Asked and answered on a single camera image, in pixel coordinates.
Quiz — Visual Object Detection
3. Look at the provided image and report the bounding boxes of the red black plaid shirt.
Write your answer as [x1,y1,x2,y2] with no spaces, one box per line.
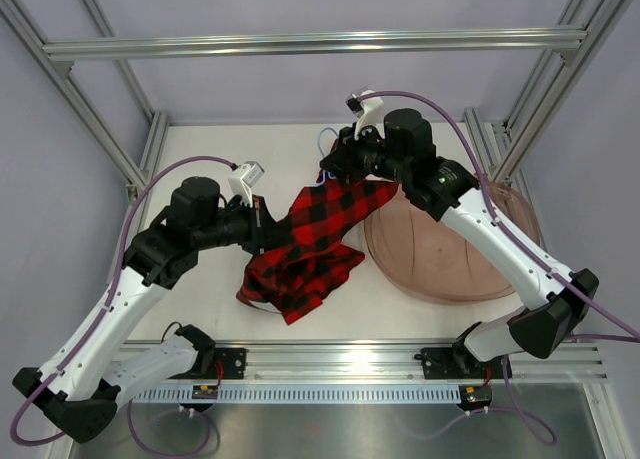
[236,179,398,325]

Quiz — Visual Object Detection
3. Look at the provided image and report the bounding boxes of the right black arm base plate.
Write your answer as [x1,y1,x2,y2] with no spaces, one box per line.
[413,346,475,379]

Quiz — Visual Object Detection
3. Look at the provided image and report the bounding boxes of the right aluminium frame posts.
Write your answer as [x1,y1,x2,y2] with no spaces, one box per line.
[463,0,633,193]

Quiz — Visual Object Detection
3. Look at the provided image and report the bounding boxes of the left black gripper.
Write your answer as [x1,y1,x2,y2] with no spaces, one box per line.
[193,194,295,255]

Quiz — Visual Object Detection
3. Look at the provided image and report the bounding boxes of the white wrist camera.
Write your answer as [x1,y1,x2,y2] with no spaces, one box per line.
[228,161,264,207]
[345,89,384,140]

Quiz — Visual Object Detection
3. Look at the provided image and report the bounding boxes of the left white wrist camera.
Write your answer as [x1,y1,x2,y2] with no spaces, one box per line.
[228,161,264,207]

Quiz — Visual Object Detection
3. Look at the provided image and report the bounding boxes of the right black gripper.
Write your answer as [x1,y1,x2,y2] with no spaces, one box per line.
[320,121,410,185]

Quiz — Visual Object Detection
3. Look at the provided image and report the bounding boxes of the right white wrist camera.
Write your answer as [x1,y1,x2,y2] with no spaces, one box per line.
[345,89,384,140]

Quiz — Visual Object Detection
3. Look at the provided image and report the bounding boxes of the pink translucent plastic basin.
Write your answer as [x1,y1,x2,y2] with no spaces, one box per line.
[364,191,515,305]

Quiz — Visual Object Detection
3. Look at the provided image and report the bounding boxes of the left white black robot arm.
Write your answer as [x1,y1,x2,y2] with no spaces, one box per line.
[12,177,286,443]

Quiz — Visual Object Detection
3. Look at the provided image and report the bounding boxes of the light blue wire hanger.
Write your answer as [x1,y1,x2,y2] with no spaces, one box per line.
[315,126,339,187]

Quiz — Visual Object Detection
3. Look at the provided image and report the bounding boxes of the left aluminium frame posts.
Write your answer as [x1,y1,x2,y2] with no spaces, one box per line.
[0,0,171,205]

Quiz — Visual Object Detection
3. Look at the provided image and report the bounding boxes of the aluminium frame posts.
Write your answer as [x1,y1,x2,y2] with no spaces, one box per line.
[463,0,633,193]
[0,0,171,205]

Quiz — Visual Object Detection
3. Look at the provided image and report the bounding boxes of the front aluminium rail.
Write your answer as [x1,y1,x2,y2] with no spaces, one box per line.
[69,342,609,384]

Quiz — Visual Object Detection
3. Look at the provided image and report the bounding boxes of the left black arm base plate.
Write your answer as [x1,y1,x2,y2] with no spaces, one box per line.
[170,347,247,380]

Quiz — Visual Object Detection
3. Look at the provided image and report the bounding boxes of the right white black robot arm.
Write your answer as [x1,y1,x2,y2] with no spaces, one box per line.
[320,108,599,377]

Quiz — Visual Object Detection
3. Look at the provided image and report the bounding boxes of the white slotted cable duct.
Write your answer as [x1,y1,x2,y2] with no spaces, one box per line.
[132,381,461,404]

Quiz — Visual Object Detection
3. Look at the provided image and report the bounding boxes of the aluminium frame top crossbar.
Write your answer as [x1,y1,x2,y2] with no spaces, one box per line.
[42,26,587,62]

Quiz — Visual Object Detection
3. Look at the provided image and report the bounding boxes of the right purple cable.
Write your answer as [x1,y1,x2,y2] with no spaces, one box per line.
[372,89,640,448]

